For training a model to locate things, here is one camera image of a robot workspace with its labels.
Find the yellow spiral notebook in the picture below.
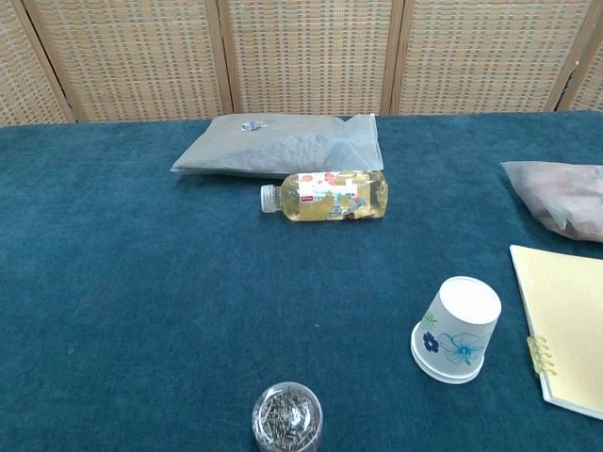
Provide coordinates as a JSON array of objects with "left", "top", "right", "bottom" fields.
[{"left": 509, "top": 244, "right": 603, "bottom": 421}]

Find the pinkish frosted plastic bag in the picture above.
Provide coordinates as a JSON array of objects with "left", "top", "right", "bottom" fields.
[{"left": 500, "top": 160, "right": 603, "bottom": 243}]

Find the clear bottle with yellow liquid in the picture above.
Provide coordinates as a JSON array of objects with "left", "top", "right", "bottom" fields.
[{"left": 260, "top": 169, "right": 390, "bottom": 224}]

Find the blue velvet tablecloth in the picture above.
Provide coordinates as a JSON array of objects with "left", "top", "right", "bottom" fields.
[{"left": 0, "top": 110, "right": 603, "bottom": 452}]

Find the grey frosted plastic bag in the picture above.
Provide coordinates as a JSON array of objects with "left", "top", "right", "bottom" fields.
[{"left": 170, "top": 114, "right": 383, "bottom": 178}]

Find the clear jar of metal clips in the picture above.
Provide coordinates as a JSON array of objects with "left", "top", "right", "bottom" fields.
[{"left": 251, "top": 381, "right": 325, "bottom": 452}]

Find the woven wooden folding screen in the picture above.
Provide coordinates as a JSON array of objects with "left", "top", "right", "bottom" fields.
[{"left": 0, "top": 0, "right": 603, "bottom": 126}]

